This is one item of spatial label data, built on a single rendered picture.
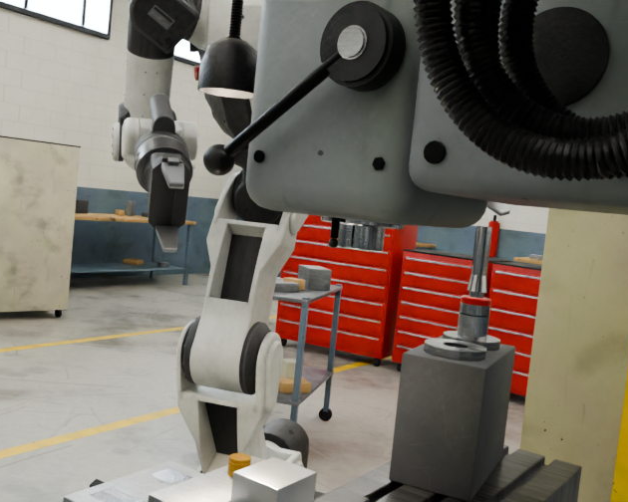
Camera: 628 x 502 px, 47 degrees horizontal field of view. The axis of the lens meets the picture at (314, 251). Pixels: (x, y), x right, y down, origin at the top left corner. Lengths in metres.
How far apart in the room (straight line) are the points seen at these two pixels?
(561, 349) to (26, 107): 7.88
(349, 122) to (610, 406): 1.92
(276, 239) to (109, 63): 8.89
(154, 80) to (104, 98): 8.70
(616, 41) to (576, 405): 2.01
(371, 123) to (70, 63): 9.28
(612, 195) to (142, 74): 1.07
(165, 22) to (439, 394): 0.82
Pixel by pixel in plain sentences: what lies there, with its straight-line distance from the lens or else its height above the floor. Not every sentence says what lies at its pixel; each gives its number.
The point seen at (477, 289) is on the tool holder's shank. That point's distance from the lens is 1.15.
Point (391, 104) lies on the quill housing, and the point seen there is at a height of 1.41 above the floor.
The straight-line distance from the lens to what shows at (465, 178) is 0.56.
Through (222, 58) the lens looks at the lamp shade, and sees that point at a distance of 0.83.
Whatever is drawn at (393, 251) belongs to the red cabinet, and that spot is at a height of 0.98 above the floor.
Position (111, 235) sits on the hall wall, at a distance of 10.30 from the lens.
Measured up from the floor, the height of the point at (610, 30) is 1.46.
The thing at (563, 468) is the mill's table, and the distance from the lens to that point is 1.28.
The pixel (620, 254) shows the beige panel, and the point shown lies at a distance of 2.40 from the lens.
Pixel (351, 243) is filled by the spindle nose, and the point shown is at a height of 1.29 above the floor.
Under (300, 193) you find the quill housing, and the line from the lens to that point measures 0.66.
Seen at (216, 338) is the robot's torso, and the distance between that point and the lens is 1.41.
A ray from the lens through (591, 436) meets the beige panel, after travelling 2.49.
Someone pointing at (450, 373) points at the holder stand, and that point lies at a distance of 1.02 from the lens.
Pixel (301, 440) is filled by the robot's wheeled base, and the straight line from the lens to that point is 1.87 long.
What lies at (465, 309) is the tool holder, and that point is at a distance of 1.15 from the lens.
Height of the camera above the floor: 1.32
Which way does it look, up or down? 4 degrees down
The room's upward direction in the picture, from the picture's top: 6 degrees clockwise
